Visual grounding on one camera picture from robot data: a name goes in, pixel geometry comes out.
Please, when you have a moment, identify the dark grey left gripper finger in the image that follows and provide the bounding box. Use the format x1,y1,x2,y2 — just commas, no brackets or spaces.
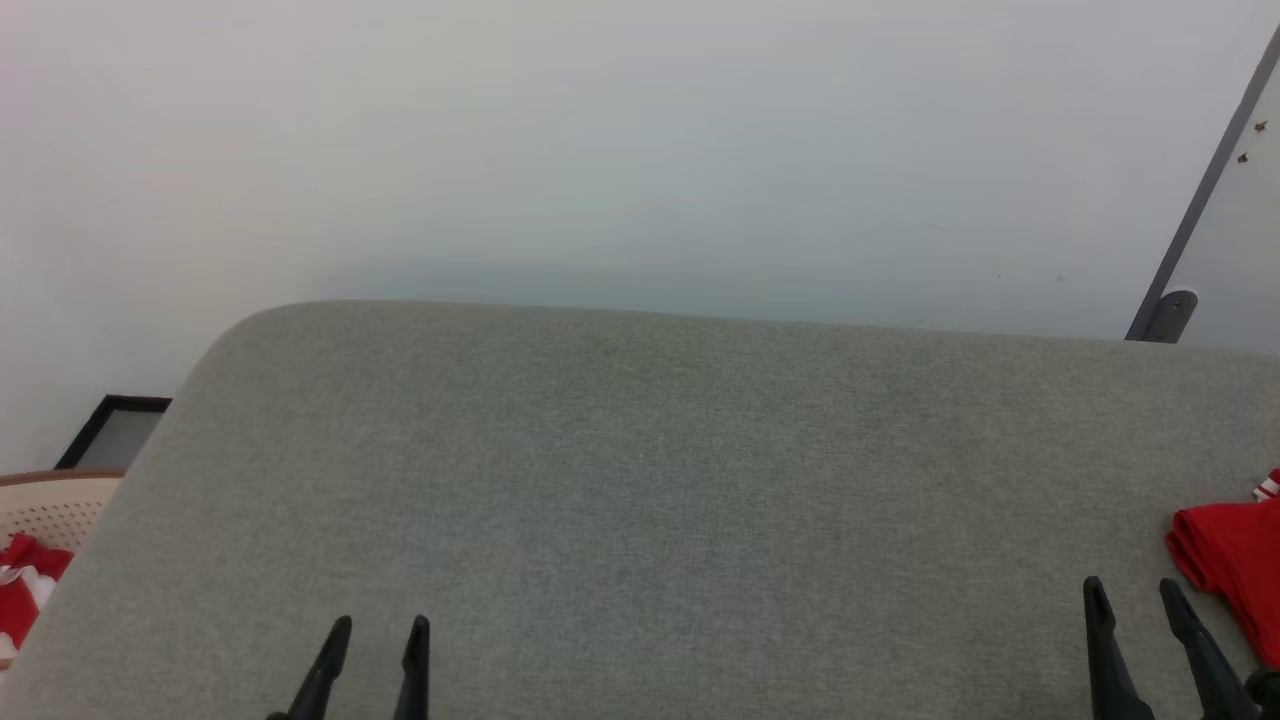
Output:
265,615,353,720
393,615,431,720

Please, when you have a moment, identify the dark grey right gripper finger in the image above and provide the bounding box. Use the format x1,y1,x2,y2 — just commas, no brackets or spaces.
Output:
1160,578,1263,720
1083,575,1156,720

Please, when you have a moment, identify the red shirt with white stripes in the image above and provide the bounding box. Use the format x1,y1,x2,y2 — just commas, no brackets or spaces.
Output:
1165,468,1280,671

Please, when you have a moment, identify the grey fabric sofa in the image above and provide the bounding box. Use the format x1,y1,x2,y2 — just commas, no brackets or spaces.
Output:
0,300,1280,720

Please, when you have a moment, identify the red and white garment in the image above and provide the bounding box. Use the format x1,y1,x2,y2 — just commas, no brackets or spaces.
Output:
0,533,76,666

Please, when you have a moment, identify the beige perforated laundry basket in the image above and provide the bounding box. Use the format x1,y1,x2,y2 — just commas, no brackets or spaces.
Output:
0,470,126,671

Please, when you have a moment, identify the black framed panel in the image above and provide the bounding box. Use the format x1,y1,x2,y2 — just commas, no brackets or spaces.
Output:
55,395,173,471

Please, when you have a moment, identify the white partition panel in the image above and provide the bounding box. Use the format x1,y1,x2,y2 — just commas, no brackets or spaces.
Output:
1165,60,1280,356

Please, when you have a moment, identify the grey metal pole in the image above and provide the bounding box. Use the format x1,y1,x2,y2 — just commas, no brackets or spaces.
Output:
1125,25,1280,344

